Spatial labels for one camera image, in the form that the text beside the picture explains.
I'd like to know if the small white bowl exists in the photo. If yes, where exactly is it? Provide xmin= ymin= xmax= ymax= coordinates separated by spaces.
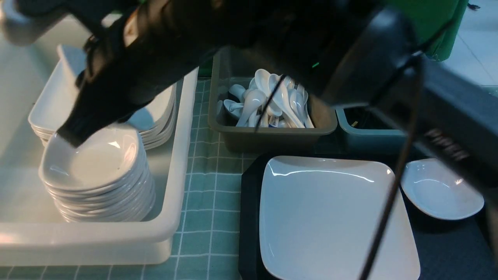
xmin=401 ymin=158 xmax=484 ymax=221

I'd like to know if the green checked tablecloth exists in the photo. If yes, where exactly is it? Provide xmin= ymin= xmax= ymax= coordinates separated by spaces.
xmin=1 ymin=79 xmax=256 ymax=280

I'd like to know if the large white square plate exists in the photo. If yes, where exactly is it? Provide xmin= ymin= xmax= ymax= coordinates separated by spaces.
xmin=259 ymin=156 xmax=421 ymax=280

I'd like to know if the black serving tray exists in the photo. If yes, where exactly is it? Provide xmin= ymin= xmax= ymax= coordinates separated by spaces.
xmin=238 ymin=154 xmax=498 ymax=280

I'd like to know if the stack of white bowls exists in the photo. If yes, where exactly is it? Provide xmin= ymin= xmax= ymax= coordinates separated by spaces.
xmin=39 ymin=128 xmax=156 ymax=222

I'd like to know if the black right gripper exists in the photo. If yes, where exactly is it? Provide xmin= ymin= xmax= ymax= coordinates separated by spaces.
xmin=57 ymin=0 xmax=230 ymax=148

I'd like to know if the large white plastic tub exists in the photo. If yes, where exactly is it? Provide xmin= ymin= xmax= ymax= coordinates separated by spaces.
xmin=0 ymin=17 xmax=197 ymax=266

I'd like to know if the pile of white spoons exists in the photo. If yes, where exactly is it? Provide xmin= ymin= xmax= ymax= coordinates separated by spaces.
xmin=215 ymin=69 xmax=317 ymax=129

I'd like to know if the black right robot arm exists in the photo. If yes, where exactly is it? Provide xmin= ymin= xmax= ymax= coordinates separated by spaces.
xmin=57 ymin=0 xmax=497 ymax=208

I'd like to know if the blue-grey plastic bin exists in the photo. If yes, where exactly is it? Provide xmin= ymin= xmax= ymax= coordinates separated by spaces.
xmin=336 ymin=108 xmax=405 ymax=154

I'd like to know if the brown plastic bin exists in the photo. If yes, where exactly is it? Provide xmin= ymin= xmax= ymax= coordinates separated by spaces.
xmin=208 ymin=48 xmax=338 ymax=153

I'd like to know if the green backdrop cloth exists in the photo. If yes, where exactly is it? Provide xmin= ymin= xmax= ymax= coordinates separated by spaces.
xmin=384 ymin=0 xmax=468 ymax=62

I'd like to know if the stack of white square plates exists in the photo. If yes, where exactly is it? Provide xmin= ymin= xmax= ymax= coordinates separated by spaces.
xmin=28 ymin=45 xmax=176 ymax=150

